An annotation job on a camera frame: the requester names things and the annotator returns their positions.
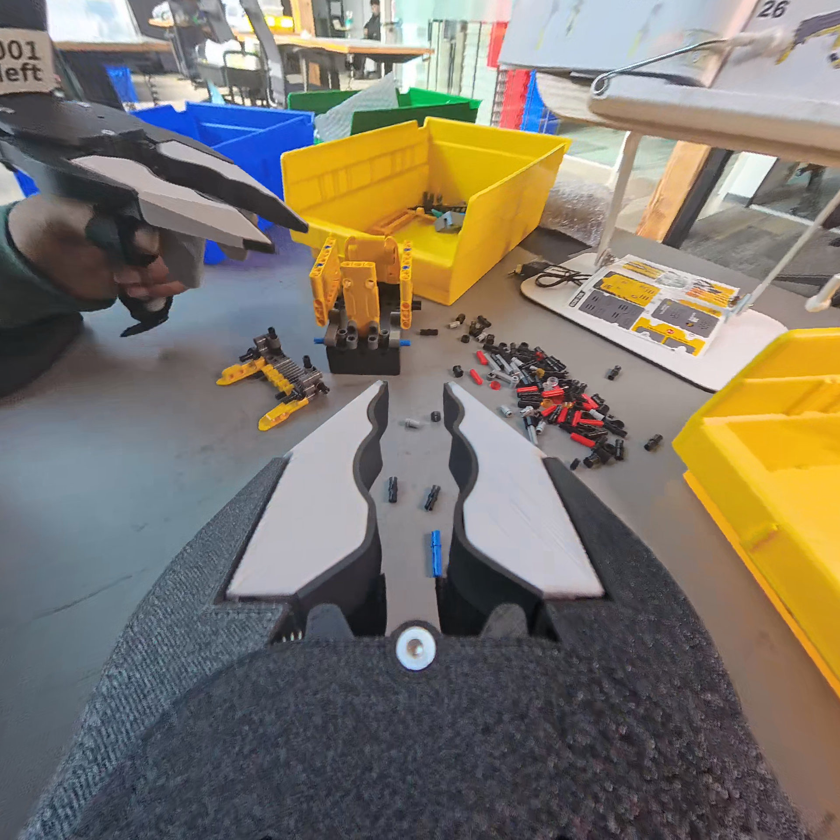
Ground green plastic bin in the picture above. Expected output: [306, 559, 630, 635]
[287, 87, 483, 112]
[351, 98, 483, 137]

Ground stack of red blue crates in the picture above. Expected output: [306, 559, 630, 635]
[486, 20, 562, 135]

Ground pile of small lego pins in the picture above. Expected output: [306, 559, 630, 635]
[403, 314, 664, 470]

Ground bubble wrap sheet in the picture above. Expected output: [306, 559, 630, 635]
[538, 180, 621, 247]
[314, 72, 401, 142]

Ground yellow plastic bin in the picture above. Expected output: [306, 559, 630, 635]
[672, 328, 840, 697]
[281, 117, 572, 307]

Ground blue plastic bin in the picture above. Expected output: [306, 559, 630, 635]
[13, 66, 316, 265]

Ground loose black yellow lego parts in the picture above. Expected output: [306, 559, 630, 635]
[367, 192, 468, 237]

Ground yellow black lego robot model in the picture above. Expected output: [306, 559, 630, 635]
[310, 235, 416, 376]

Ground wooden post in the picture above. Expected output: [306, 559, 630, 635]
[635, 141, 713, 242]

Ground yellow lego blade with connector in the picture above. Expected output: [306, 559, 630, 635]
[217, 328, 284, 387]

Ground grey grille yellow lego assembly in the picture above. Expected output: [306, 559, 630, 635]
[258, 351, 331, 432]

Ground wooden table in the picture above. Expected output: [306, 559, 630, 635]
[56, 33, 434, 89]

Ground sticker sheet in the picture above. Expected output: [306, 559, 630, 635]
[566, 255, 741, 357]

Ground white book stand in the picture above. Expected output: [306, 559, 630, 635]
[521, 33, 840, 392]

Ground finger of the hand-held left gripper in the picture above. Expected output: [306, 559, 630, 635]
[71, 154, 277, 260]
[153, 140, 310, 235]

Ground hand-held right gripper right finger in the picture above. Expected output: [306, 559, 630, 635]
[437, 382, 606, 636]

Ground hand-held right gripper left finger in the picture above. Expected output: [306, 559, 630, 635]
[226, 381, 389, 636]

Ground instruction booklet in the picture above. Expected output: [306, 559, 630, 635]
[499, 0, 840, 89]

